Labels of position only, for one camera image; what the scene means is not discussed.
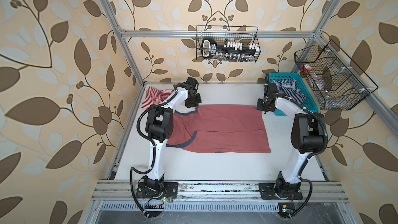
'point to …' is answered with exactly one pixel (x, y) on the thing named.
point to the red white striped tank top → (153, 96)
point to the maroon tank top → (229, 128)
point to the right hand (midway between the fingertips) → (262, 108)
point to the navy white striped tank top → (290, 88)
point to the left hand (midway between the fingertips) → (200, 102)
